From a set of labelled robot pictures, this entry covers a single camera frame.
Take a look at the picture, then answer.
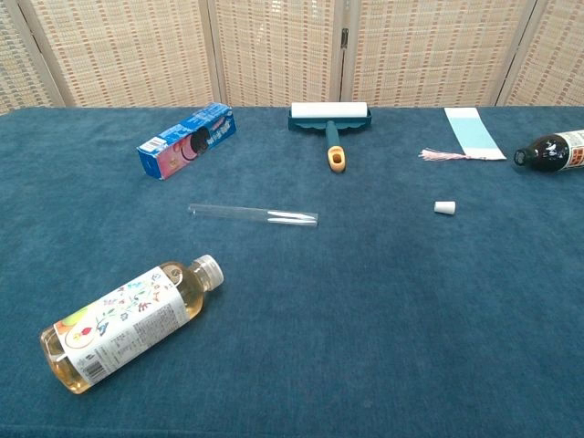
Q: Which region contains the clear glass test tube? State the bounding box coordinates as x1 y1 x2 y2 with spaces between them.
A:
187 203 319 228

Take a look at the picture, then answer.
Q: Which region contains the teal lint roller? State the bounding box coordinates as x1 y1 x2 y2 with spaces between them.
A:
287 101 373 174

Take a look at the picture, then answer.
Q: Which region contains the blue tablecloth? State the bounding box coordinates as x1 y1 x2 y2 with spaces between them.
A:
0 105 584 438

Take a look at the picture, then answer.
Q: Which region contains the blue cookie box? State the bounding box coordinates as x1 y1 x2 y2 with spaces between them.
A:
136 102 237 181

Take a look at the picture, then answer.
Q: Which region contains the yellow tea bottle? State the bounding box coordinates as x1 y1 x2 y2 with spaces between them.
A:
39 254 225 396

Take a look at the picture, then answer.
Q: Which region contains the light blue tasselled bookmark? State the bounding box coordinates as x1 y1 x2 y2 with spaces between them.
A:
418 107 508 162

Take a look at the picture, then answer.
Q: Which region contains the woven folding screen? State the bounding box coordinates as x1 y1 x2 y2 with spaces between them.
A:
0 0 584 115

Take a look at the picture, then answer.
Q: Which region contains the dark sauce bottle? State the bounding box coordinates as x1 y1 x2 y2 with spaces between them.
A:
513 129 584 173

